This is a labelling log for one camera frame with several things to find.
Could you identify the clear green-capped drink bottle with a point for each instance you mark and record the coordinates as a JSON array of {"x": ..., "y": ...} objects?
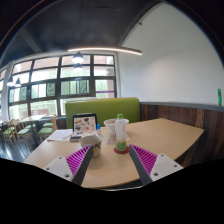
[{"x": 121, "y": 133}]

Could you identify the wooden chairs with green seats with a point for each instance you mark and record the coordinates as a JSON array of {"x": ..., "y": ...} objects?
[{"x": 23, "y": 131}]

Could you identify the sticker-covered laptop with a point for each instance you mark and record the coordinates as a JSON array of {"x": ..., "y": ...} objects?
[{"x": 85, "y": 124}]

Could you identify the white paper sheets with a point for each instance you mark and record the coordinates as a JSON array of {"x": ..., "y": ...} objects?
[{"x": 60, "y": 135}]

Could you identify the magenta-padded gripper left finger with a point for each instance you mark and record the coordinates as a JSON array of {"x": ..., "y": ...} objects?
[{"x": 71, "y": 164}]

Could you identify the black pendant lamps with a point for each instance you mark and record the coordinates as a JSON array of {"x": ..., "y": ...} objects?
[{"x": 78, "y": 58}]

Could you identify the green upholstered bench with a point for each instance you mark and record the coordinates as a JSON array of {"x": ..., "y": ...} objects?
[{"x": 100, "y": 108}]

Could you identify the wooden dining table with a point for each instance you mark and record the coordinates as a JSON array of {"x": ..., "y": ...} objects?
[{"x": 31, "y": 117}]

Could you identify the long linear ceiling light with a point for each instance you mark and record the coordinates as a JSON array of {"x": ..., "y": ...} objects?
[{"x": 106, "y": 49}]

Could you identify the flat round red coaster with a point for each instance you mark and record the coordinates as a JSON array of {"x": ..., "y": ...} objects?
[{"x": 116, "y": 151}]

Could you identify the small dark device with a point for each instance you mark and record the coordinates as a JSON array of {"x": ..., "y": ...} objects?
[{"x": 75, "y": 138}]

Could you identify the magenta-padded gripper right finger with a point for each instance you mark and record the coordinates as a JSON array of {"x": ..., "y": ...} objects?
[{"x": 150, "y": 163}]

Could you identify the white bowl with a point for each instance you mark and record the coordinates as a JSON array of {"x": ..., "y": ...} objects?
[{"x": 109, "y": 125}]

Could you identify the small blue-capped bottle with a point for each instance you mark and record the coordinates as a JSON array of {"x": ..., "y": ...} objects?
[{"x": 98, "y": 129}]

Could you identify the large black-framed window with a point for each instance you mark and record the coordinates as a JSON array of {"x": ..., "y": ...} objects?
[{"x": 46, "y": 90}]

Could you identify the green bottle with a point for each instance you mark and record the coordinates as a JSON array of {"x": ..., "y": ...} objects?
[{"x": 219, "y": 97}]

